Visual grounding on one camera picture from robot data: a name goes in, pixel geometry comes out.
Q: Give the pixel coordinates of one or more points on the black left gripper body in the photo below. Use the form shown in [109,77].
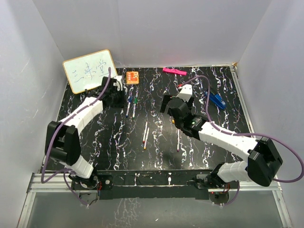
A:
[118,99]

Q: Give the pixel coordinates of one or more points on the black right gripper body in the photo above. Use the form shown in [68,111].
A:
[177,124]

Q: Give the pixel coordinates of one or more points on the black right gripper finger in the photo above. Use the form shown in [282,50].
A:
[190,103]
[165,100]

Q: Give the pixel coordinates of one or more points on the white pen green end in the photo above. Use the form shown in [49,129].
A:
[134,110]

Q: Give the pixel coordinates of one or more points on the white pen yellow end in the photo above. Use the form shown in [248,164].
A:
[146,138]

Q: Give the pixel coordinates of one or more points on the white pen red end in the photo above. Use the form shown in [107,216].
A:
[144,133]

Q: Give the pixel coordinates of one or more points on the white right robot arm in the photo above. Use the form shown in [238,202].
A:
[260,159]

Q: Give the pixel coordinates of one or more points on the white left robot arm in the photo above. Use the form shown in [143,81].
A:
[62,139]

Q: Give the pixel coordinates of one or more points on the white pen purple end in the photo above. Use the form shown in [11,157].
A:
[178,140]

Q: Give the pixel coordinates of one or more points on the blue black stapler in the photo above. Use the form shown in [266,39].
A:
[216,99]

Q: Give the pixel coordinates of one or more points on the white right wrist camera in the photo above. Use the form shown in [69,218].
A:
[185,92]

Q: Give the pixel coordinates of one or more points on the small whiteboard with yellow frame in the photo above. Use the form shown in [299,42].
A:
[87,72]

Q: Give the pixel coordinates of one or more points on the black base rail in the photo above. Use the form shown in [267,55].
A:
[152,184]

